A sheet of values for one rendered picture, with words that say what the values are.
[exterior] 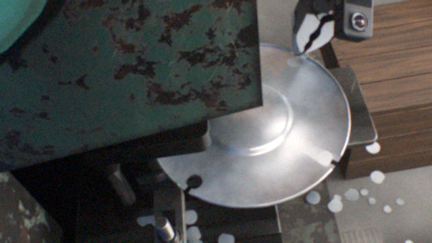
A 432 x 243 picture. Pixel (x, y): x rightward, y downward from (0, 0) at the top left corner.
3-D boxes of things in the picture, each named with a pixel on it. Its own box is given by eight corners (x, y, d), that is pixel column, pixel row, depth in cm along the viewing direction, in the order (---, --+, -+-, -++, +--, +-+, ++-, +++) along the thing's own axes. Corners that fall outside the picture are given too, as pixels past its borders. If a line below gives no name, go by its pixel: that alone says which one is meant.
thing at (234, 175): (384, 93, 70) (385, 89, 69) (277, 251, 58) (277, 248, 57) (227, 23, 82) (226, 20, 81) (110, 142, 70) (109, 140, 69)
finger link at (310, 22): (290, 34, 79) (316, -10, 72) (298, 60, 75) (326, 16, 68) (273, 31, 78) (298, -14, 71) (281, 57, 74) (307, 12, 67)
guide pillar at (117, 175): (136, 191, 70) (106, 138, 59) (136, 204, 69) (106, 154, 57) (121, 193, 70) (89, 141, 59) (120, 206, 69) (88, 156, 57)
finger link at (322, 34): (306, 37, 80) (333, -7, 73) (315, 63, 76) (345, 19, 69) (290, 34, 79) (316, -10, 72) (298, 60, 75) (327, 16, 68)
